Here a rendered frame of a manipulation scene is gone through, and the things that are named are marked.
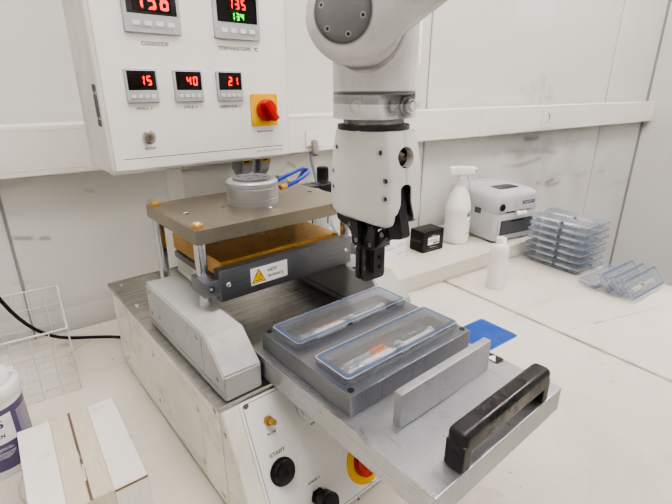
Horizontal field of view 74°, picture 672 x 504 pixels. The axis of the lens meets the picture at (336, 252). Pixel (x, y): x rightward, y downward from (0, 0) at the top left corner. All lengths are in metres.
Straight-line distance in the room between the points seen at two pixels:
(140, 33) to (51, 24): 0.38
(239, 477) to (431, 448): 0.25
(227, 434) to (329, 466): 0.15
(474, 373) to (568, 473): 0.30
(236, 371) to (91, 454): 0.23
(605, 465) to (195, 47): 0.89
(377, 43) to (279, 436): 0.45
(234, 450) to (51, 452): 0.25
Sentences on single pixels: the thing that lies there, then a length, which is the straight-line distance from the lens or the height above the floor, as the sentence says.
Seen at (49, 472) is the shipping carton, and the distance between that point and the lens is 0.70.
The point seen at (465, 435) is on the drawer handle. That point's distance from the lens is 0.41.
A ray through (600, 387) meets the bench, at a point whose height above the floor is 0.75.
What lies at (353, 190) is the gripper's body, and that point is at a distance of 0.48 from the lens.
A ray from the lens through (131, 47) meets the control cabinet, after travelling 0.77.
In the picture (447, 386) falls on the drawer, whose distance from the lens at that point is 0.50.
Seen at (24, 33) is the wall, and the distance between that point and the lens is 1.12.
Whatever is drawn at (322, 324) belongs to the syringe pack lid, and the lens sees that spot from 0.56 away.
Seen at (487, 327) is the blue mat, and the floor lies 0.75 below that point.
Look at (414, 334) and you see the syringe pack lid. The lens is 0.54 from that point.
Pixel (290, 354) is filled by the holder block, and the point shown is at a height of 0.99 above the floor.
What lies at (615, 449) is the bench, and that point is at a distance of 0.87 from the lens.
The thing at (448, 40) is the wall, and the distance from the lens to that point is 1.67.
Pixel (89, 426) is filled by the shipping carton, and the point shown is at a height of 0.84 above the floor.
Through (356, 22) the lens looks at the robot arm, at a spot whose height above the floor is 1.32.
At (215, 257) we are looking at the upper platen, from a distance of 0.63.
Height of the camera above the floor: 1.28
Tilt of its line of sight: 20 degrees down
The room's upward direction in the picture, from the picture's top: straight up
